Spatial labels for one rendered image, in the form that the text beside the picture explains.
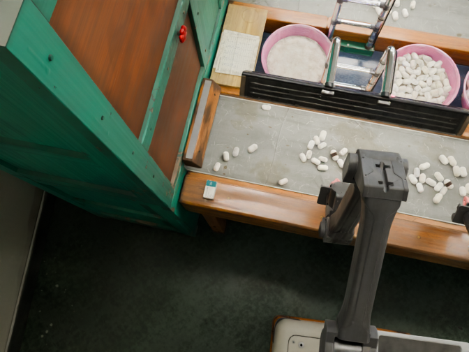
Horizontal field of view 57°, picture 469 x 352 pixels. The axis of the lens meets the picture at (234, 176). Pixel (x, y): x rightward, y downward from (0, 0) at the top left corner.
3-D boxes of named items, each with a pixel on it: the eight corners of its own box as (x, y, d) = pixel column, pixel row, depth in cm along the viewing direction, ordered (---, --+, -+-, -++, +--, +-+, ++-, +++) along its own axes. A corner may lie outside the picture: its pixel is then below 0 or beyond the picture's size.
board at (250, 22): (250, 91, 156) (250, 89, 155) (209, 83, 157) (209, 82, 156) (268, 11, 164) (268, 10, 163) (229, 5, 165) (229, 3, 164)
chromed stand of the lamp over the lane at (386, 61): (356, 154, 158) (394, 103, 114) (301, 144, 159) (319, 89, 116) (363, 107, 162) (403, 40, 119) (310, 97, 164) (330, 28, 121)
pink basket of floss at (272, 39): (344, 79, 165) (350, 67, 156) (284, 113, 163) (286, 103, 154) (306, 26, 172) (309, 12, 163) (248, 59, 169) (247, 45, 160)
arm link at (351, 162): (349, 170, 80) (409, 177, 79) (350, 144, 83) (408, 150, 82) (315, 244, 118) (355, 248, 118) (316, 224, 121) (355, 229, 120)
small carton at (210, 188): (213, 200, 146) (213, 198, 144) (203, 198, 147) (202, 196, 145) (217, 183, 148) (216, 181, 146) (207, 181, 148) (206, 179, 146)
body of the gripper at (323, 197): (321, 182, 129) (319, 197, 123) (355, 189, 128) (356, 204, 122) (317, 200, 133) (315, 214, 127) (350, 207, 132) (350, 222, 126)
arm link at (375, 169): (360, 165, 72) (422, 172, 71) (349, 144, 85) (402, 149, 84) (320, 377, 87) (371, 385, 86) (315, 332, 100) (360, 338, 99)
